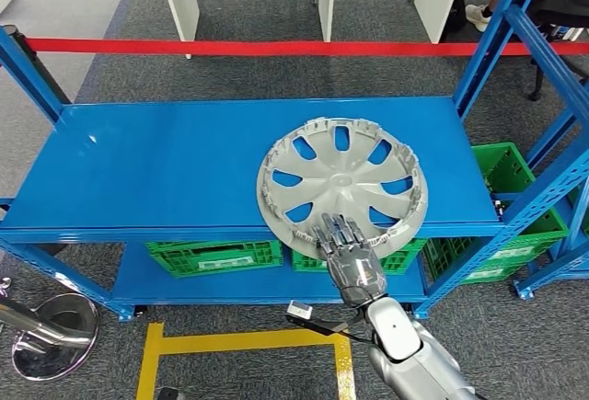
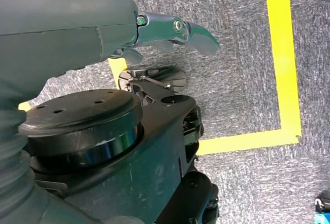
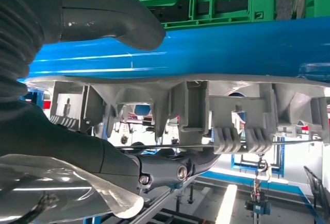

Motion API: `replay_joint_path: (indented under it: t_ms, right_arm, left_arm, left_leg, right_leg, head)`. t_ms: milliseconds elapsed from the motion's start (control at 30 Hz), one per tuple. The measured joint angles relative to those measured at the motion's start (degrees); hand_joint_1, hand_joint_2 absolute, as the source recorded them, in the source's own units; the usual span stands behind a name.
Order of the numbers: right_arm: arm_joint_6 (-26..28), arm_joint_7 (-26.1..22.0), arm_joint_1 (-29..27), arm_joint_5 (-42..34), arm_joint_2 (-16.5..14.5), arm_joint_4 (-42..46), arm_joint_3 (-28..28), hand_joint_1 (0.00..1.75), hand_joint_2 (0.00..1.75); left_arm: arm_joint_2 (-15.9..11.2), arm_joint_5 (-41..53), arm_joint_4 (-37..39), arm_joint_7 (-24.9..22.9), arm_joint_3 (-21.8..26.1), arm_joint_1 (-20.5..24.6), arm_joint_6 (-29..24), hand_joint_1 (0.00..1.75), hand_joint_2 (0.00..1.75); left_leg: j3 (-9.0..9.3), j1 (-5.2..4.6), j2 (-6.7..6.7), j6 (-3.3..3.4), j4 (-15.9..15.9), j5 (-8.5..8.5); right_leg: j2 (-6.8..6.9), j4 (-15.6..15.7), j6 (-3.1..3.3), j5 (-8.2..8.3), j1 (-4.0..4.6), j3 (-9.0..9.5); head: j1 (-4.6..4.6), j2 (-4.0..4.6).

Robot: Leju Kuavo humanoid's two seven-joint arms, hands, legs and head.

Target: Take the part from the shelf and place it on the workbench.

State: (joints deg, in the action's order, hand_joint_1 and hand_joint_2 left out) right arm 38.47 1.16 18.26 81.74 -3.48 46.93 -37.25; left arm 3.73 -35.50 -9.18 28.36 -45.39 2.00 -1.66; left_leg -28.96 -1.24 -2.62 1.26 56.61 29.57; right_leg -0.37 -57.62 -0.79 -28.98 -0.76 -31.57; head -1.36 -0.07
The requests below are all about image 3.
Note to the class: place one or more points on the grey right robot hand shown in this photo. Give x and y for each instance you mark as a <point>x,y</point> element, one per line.
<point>51,140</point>

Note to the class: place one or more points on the blue hanging hoist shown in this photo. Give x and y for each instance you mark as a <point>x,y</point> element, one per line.
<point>257,205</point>

